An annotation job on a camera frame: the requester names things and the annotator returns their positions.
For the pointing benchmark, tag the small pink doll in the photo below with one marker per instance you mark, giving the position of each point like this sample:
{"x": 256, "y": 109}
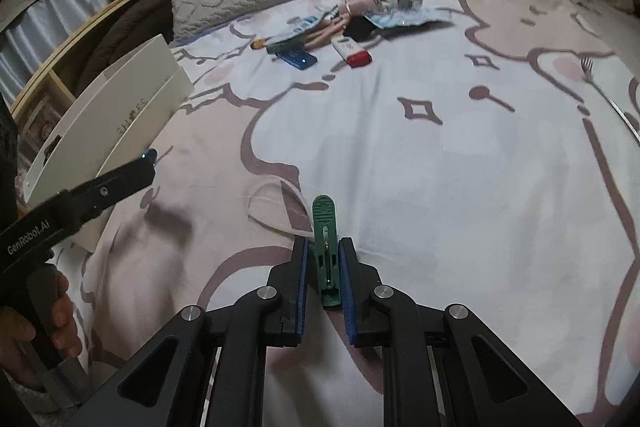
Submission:
{"x": 362, "y": 4}

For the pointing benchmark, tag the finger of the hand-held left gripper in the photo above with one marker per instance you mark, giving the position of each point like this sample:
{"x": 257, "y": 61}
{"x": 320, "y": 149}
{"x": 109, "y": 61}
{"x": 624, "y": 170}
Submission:
{"x": 115, "y": 182}

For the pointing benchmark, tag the printed bed sheet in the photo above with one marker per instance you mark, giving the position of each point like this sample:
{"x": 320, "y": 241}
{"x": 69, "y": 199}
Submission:
{"x": 450, "y": 182}

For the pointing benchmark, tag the small orange object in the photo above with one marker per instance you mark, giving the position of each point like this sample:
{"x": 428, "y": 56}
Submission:
{"x": 257, "y": 43}

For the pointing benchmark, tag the metal fork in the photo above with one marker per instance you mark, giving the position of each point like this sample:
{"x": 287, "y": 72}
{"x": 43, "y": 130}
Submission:
{"x": 587, "y": 67}

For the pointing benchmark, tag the dark green clip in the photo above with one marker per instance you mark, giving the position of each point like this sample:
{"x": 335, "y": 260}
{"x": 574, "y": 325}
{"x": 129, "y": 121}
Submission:
{"x": 285, "y": 45}

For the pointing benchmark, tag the large blue lighter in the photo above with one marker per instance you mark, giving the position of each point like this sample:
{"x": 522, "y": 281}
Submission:
{"x": 300, "y": 59}

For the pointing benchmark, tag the white lighter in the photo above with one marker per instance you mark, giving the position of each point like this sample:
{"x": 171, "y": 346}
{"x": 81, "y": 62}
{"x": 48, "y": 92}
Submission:
{"x": 342, "y": 46}

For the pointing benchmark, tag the person's left hand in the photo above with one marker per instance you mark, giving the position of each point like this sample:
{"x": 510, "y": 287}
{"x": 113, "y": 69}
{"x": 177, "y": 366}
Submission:
{"x": 64, "y": 312}

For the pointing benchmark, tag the green clothespin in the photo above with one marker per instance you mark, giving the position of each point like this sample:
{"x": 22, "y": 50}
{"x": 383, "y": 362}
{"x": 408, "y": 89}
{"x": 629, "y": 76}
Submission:
{"x": 325, "y": 217}

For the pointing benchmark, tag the blue white medicine sachet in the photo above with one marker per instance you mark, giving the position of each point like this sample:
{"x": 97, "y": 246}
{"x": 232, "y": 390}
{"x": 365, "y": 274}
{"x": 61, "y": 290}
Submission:
{"x": 410, "y": 18}
{"x": 305, "y": 26}

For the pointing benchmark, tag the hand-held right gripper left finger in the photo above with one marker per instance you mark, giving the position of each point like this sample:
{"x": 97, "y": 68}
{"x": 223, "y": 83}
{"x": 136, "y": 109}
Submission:
{"x": 301, "y": 287}

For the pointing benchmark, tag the grey curtain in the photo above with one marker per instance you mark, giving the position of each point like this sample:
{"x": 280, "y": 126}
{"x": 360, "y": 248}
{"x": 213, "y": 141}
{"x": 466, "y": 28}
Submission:
{"x": 35, "y": 32}

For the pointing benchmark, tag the small black pouch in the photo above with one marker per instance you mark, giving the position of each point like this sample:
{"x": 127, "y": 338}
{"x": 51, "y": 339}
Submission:
{"x": 361, "y": 28}

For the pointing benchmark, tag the white cardboard box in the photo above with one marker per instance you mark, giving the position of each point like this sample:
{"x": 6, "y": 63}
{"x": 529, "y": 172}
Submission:
{"x": 115, "y": 117}

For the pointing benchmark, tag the wooden shelf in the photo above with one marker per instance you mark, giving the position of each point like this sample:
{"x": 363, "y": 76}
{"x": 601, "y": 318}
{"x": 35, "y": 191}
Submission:
{"x": 57, "y": 82}

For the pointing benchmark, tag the floral patterned box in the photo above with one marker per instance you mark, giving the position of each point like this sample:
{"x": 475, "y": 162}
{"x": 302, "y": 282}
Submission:
{"x": 40, "y": 122}

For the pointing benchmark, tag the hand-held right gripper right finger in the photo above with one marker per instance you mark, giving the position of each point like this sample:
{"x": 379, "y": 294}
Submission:
{"x": 347, "y": 297}

